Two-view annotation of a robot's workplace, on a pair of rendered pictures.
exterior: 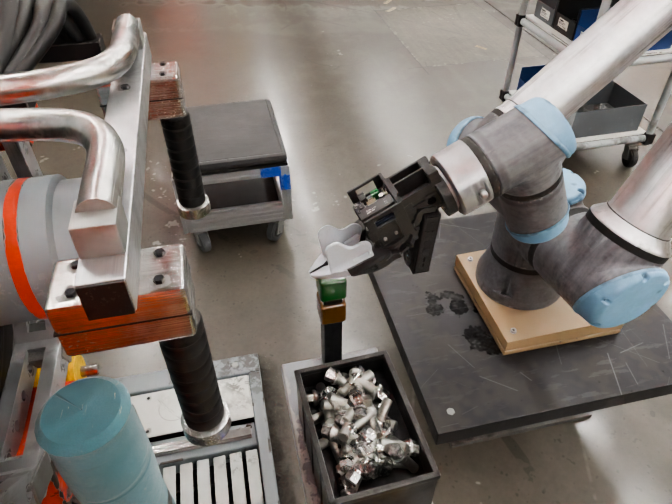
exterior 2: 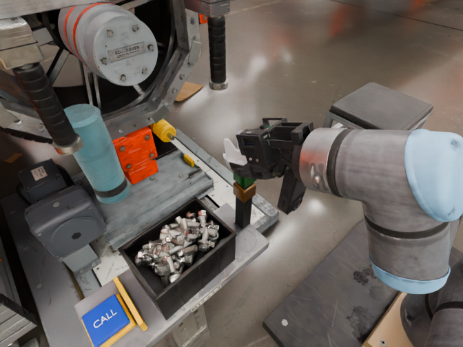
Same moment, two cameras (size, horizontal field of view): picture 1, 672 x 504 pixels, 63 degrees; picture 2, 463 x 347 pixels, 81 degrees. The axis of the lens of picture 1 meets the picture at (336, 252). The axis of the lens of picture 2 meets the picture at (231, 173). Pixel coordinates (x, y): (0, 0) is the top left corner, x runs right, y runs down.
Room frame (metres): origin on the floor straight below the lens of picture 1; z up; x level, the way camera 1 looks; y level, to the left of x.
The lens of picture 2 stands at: (0.35, -0.35, 1.06)
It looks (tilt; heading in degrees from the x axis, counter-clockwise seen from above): 45 degrees down; 62
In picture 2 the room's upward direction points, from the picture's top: straight up
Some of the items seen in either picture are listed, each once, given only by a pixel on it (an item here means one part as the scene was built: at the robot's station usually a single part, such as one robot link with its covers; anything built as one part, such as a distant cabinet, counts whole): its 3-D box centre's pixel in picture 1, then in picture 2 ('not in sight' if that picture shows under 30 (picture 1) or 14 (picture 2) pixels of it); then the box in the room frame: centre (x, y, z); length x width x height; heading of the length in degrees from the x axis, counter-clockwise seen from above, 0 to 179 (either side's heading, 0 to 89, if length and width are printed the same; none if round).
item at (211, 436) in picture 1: (193, 374); (49, 109); (0.28, 0.12, 0.83); 0.04 x 0.04 x 0.16
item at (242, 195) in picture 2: (331, 306); (244, 188); (0.58, 0.01, 0.59); 0.04 x 0.04 x 0.04; 13
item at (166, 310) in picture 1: (126, 297); (8, 36); (0.27, 0.15, 0.93); 0.09 x 0.05 x 0.05; 103
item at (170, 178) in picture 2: not in sight; (125, 162); (0.35, 0.55, 0.32); 0.40 x 0.30 x 0.28; 13
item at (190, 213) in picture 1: (184, 162); (217, 52); (0.61, 0.20, 0.83); 0.04 x 0.04 x 0.16
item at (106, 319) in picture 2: not in sight; (106, 320); (0.22, -0.08, 0.47); 0.07 x 0.07 x 0.02; 13
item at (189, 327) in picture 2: not in sight; (182, 314); (0.35, -0.04, 0.21); 0.10 x 0.10 x 0.42; 13
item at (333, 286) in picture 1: (331, 282); (244, 173); (0.58, 0.01, 0.64); 0.04 x 0.04 x 0.04; 13
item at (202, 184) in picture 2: not in sight; (146, 188); (0.40, 0.56, 0.13); 0.50 x 0.36 x 0.10; 13
